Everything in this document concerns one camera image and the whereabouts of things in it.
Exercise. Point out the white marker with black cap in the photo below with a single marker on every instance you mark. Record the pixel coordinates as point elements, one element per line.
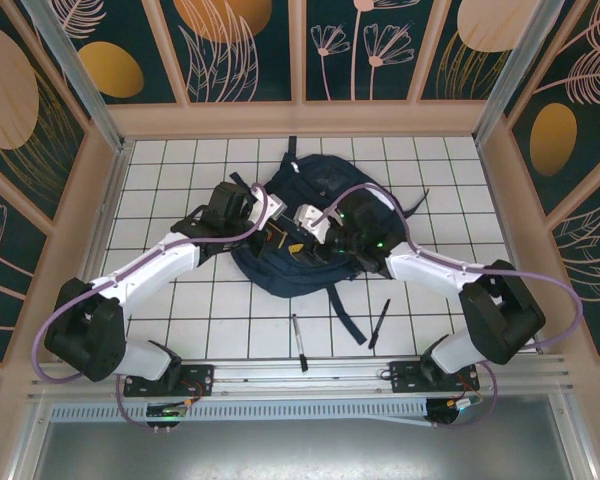
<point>300,340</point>

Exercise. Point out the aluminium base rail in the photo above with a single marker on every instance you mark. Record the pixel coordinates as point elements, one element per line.
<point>280,380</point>

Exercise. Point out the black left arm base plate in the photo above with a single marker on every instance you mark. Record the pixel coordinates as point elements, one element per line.
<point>200,377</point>

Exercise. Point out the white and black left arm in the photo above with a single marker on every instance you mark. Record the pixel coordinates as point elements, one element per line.
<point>145,265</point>

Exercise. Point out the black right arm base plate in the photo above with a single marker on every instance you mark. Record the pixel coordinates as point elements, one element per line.
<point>405,375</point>

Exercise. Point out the black pen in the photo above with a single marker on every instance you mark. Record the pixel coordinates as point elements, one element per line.
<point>379,325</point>

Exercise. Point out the navy blue student backpack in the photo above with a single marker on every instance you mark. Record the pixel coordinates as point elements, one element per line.
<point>330,175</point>

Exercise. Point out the aluminium side rail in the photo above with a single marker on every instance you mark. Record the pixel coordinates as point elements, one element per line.
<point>97,200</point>

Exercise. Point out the aluminium frame post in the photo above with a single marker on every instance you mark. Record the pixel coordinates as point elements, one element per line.
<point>520,65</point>
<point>75,75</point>

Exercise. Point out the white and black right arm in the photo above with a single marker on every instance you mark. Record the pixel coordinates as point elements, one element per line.
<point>430,270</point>

